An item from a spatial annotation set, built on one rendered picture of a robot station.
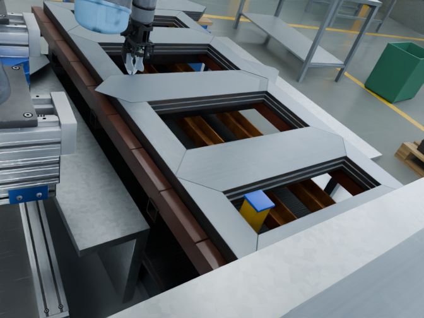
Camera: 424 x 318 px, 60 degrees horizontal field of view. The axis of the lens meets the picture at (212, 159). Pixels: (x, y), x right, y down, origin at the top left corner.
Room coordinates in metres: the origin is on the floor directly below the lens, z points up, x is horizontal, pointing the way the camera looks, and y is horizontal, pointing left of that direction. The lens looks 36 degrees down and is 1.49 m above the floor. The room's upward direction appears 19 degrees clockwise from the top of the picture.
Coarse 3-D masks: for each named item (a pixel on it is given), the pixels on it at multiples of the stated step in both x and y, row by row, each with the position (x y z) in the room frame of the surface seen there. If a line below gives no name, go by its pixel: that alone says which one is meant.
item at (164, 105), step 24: (168, 24) 1.95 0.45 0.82; (72, 48) 1.30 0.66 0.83; (120, 48) 1.42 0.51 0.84; (168, 48) 1.58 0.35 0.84; (192, 48) 1.68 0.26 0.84; (96, 72) 1.13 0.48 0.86; (240, 72) 1.54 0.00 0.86; (216, 96) 1.25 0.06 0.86; (240, 96) 1.34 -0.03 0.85; (264, 96) 1.43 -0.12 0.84; (288, 120) 1.31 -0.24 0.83; (144, 144) 0.85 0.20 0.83; (168, 168) 0.75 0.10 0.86; (312, 168) 1.00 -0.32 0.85; (336, 168) 1.09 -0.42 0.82; (360, 168) 1.08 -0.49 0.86; (240, 192) 0.77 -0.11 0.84; (264, 192) 0.84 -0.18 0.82; (216, 240) 0.58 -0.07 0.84
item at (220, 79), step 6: (204, 72) 1.41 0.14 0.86; (210, 72) 1.43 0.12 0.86; (216, 72) 1.45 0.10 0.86; (216, 78) 1.39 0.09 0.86; (222, 78) 1.41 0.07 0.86; (222, 84) 1.36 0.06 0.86; (228, 84) 1.38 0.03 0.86; (228, 90) 1.32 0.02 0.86; (234, 90) 1.34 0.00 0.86; (240, 90) 1.36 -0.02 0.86
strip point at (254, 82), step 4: (236, 72) 1.52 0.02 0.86; (240, 76) 1.49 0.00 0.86; (244, 76) 1.50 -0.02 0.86; (248, 76) 1.52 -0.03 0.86; (252, 76) 1.53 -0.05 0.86; (248, 80) 1.48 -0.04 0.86; (252, 80) 1.49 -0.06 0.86; (256, 80) 1.51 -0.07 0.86; (260, 80) 1.52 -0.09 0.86; (252, 84) 1.46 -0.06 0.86; (256, 84) 1.47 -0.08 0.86; (256, 88) 1.43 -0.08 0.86
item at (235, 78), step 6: (222, 72) 1.47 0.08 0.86; (228, 72) 1.49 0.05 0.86; (234, 72) 1.51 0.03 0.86; (228, 78) 1.43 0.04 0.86; (234, 78) 1.45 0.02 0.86; (240, 78) 1.47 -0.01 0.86; (234, 84) 1.40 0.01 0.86; (240, 84) 1.42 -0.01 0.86; (246, 84) 1.43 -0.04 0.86; (246, 90) 1.38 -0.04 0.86; (252, 90) 1.40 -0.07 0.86
